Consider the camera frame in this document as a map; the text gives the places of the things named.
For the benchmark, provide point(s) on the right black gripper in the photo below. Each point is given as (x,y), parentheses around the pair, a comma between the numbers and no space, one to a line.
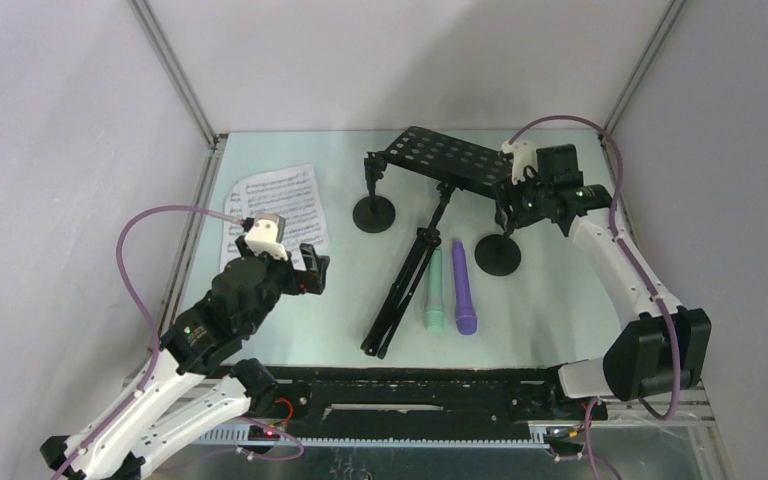
(506,194)

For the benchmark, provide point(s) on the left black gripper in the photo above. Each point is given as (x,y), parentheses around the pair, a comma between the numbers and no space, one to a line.
(310,279)

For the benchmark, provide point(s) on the white sheet music page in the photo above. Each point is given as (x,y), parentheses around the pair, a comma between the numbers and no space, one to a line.
(291,193)
(228,232)

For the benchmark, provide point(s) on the black round microphone stand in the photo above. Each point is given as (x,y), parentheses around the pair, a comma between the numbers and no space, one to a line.
(498,254)
(374,213)

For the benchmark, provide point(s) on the black music stand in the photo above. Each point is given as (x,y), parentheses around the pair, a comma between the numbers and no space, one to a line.
(454,164)

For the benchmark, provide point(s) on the purple toy microphone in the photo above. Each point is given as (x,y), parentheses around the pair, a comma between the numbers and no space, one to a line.
(465,315)

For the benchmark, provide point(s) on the green toy microphone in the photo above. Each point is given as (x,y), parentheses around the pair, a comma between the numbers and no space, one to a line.
(434,312)

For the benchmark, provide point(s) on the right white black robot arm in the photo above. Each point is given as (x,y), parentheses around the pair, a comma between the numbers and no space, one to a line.
(662,344)

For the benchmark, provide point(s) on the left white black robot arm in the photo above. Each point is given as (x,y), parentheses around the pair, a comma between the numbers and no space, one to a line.
(132,438)

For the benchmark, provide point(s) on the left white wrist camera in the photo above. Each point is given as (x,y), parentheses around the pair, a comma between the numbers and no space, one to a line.
(263,234)

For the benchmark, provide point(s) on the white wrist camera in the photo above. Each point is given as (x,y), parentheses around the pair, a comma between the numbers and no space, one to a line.
(263,234)
(522,154)

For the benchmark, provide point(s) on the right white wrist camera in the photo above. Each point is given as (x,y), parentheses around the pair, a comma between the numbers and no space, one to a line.
(522,154)

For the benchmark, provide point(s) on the aluminium frame rail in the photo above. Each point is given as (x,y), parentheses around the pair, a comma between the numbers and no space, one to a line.
(150,23)

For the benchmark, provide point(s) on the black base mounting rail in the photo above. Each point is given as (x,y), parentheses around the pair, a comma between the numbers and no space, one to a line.
(422,406)

